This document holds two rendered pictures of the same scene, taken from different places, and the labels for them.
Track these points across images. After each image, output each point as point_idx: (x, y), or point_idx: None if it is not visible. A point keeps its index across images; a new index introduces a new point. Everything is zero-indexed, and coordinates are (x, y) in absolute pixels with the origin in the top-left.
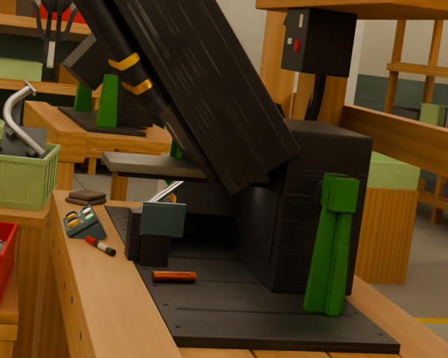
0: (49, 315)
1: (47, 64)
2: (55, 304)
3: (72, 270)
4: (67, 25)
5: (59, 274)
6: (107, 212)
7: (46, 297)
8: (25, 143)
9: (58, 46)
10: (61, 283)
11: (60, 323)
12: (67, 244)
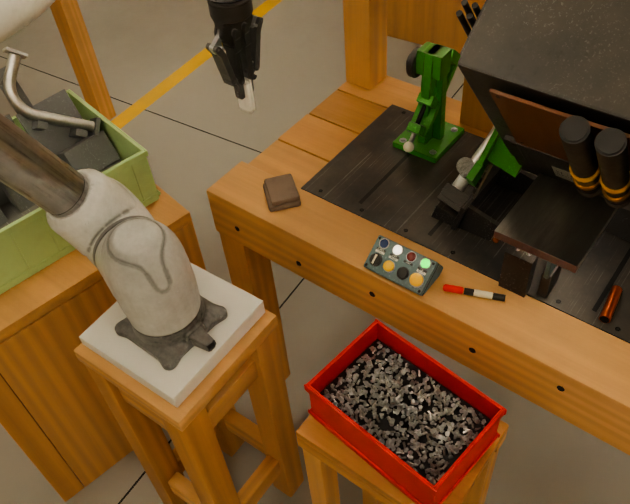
0: (257, 291)
1: (248, 110)
2: (259, 281)
3: (541, 362)
4: (256, 50)
5: (400, 319)
6: (327, 201)
7: (252, 282)
8: (66, 125)
9: (252, 80)
10: (432, 335)
11: (266, 289)
12: (446, 311)
